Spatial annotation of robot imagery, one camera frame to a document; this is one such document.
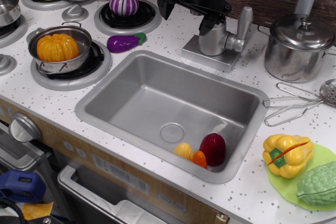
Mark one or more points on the back left stove burner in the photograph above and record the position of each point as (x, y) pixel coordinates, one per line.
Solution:
(42, 5)

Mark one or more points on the stove burner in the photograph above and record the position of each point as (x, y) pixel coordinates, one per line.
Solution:
(145, 20)
(92, 71)
(42, 5)
(13, 32)

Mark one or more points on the steel pan with handles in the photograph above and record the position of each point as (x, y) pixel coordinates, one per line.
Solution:
(73, 29)

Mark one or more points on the green toy bitter gourd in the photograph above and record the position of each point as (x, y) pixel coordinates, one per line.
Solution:
(317, 186)

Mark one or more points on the silver dishwasher door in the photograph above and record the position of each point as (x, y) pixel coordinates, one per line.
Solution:
(100, 201)

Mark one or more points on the yellow toy bell pepper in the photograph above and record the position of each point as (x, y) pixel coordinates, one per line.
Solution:
(287, 155)

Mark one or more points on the small steel pot left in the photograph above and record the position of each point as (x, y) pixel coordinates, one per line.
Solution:
(10, 12)

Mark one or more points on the silver toy faucet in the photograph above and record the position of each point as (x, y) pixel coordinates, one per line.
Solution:
(217, 47)

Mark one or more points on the front stove burner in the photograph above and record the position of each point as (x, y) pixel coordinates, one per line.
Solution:
(92, 71)

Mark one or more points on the grey stove knob left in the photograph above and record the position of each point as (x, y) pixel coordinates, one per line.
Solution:
(8, 64)

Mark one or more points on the yellow tape piece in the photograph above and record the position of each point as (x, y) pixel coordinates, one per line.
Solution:
(36, 210)

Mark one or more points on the silver sink basin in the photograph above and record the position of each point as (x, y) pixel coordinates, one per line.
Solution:
(156, 103)

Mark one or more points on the orange toy pumpkin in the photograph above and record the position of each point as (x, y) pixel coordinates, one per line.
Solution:
(57, 48)

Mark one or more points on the steel slotted spoon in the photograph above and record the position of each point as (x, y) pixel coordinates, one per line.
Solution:
(328, 91)

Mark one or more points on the dark red toy fruit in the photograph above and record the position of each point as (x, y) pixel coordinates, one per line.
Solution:
(214, 148)

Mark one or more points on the wire handled utensil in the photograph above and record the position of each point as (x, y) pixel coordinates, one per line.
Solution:
(282, 116)

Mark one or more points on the light green plate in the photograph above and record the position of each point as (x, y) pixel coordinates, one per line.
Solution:
(287, 187)

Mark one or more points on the blue clamp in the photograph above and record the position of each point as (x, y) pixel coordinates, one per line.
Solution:
(22, 186)

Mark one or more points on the silver oven knob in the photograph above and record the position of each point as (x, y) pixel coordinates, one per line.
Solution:
(23, 129)

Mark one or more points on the large steel pot with lid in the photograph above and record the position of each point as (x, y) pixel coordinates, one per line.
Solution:
(297, 47)

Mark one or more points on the far left stove burner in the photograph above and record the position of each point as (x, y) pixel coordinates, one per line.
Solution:
(13, 32)

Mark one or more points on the grey stove knob centre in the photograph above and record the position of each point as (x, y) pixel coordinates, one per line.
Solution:
(75, 13)

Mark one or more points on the back right stove burner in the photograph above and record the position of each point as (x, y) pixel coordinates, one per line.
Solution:
(145, 20)

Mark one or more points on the yellow toy corn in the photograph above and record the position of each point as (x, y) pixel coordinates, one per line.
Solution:
(184, 150)

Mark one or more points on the purple white toy onion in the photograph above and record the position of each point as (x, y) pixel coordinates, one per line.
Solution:
(124, 8)

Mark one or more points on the orange toy carrot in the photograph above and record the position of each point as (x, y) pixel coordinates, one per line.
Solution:
(199, 159)

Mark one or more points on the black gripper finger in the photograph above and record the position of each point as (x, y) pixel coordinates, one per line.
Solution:
(165, 7)
(208, 23)

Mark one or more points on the purple toy eggplant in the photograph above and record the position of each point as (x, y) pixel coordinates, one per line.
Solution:
(122, 43)

